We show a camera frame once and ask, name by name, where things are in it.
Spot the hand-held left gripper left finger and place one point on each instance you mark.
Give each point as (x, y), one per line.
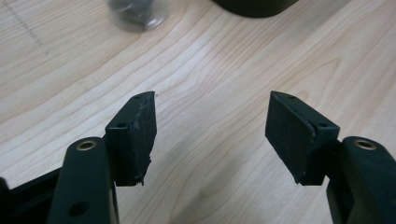
(132, 146)

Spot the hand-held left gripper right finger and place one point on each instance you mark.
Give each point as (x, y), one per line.
(295, 140)

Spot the dark round container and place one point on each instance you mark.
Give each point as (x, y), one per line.
(255, 7)

